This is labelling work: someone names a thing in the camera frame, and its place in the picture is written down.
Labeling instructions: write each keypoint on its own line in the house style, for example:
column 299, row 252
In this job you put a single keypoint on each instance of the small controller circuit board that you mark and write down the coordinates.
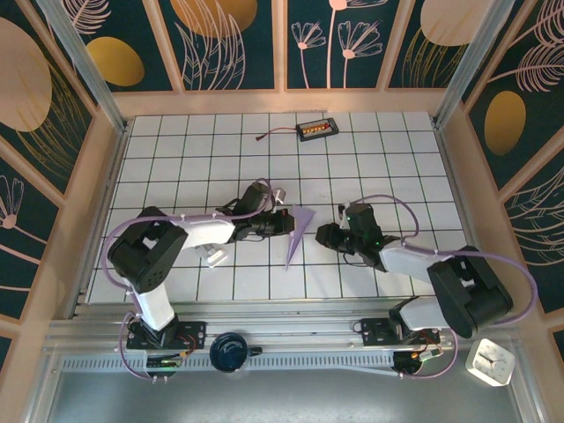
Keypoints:
column 407, row 363
column 165, row 362

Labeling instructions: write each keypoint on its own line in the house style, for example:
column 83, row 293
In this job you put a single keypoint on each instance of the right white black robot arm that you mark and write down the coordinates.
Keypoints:
column 471, row 291

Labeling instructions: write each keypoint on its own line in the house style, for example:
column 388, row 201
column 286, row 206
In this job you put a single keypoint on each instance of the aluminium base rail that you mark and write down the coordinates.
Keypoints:
column 286, row 326

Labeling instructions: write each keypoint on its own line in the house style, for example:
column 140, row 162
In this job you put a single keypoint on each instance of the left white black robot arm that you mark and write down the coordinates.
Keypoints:
column 145, row 251

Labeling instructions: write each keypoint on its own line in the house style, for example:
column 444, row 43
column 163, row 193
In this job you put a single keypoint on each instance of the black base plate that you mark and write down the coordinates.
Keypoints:
column 194, row 335
column 374, row 330

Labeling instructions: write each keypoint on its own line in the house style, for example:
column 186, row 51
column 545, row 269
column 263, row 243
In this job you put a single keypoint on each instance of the aluminium corner post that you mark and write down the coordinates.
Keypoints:
column 465, row 66
column 83, row 66

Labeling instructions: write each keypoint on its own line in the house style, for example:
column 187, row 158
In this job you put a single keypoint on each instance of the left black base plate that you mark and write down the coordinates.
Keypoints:
column 194, row 335

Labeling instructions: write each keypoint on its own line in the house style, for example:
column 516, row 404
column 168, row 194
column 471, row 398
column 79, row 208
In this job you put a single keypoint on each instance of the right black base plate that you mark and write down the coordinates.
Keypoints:
column 374, row 330

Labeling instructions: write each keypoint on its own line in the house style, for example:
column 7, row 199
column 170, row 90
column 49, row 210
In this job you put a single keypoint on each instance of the white square clock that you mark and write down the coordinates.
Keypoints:
column 489, row 361

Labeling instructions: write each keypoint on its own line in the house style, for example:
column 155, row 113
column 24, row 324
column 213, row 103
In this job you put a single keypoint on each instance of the black charger board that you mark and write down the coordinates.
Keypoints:
column 317, row 130

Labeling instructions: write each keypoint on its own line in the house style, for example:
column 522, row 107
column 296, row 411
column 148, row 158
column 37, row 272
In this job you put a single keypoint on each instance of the dark blue cup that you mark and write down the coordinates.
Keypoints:
column 227, row 352

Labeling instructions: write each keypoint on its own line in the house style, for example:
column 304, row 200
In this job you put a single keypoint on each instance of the aluminium side rail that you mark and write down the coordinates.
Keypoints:
column 462, row 198
column 108, row 185

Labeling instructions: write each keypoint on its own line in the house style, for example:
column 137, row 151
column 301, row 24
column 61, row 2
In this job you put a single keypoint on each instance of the lilac cloth piece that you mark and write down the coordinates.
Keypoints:
column 302, row 216

